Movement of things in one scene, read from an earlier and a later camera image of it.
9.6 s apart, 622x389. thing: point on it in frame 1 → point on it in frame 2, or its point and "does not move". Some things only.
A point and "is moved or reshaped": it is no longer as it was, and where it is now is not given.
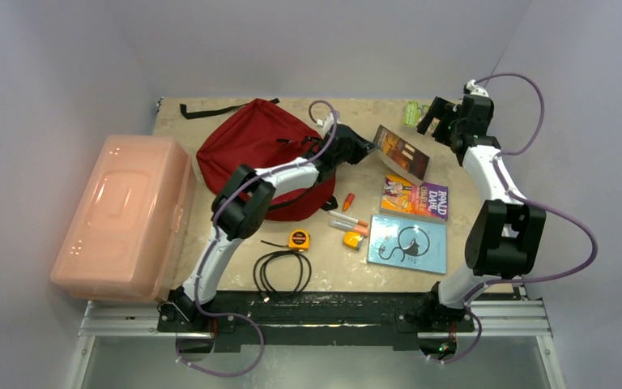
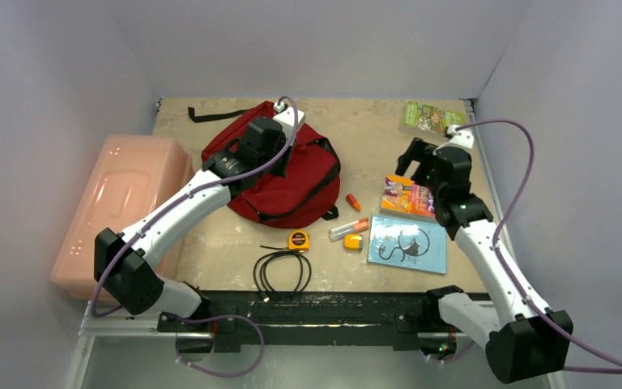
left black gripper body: x=347 y=155 → x=278 y=168
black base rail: x=314 y=320 does not move
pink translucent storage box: x=130 y=241 does not move
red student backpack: x=257 y=136 is moved or reshaped
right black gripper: x=440 y=115 → x=428 y=158
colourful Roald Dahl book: x=423 y=199 does not move
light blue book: x=407 y=244 does not move
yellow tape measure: x=299 y=239 does not move
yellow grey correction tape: x=352 y=240 does not move
